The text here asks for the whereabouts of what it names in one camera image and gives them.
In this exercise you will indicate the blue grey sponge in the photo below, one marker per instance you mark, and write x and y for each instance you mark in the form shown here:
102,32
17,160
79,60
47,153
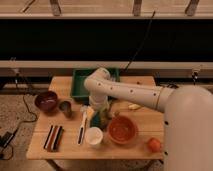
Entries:
96,120

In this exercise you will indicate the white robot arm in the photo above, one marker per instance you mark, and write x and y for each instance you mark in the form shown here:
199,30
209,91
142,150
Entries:
188,117

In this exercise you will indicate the orange red bowl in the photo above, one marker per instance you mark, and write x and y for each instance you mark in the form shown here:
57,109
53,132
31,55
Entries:
122,130

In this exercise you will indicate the dark red bowl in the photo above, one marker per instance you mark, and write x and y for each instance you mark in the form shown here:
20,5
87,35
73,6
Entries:
46,101

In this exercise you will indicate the green plastic tray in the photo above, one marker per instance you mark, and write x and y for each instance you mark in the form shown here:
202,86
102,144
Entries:
78,92

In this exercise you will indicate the green plastic cup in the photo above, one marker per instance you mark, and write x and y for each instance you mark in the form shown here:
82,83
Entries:
90,112

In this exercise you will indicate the yellow banana piece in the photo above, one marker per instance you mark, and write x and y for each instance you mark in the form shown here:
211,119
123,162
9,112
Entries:
134,107

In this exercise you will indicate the brown metal cup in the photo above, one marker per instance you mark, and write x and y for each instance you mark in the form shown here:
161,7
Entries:
65,108

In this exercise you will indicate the white cup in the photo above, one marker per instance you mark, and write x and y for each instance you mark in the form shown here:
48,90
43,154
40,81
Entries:
94,136

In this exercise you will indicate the orange fruit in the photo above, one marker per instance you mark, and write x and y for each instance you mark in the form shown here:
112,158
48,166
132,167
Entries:
154,145

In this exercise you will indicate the striped red black block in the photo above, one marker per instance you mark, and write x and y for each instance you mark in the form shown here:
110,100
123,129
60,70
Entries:
54,136

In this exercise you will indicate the black power adapter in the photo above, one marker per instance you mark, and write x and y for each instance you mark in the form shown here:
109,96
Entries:
7,138

